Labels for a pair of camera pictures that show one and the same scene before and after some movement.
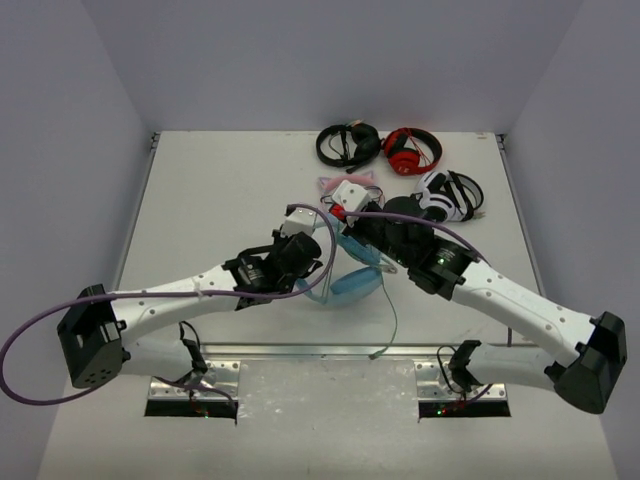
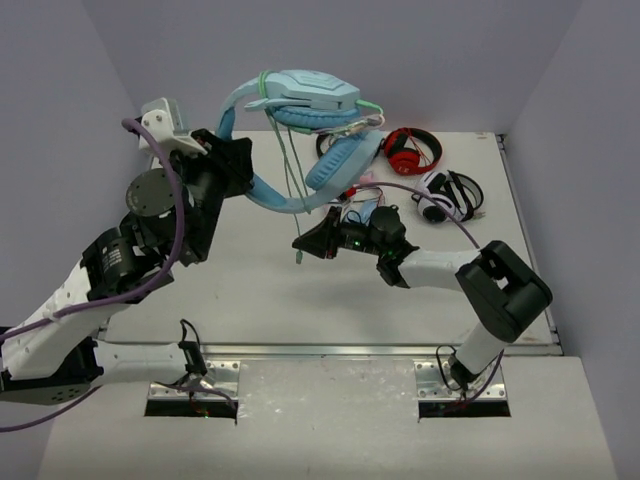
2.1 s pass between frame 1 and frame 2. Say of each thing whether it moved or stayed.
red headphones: stayed
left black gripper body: moved
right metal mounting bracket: stayed
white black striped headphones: stayed
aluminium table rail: stayed
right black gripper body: moved
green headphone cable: moved
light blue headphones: moved
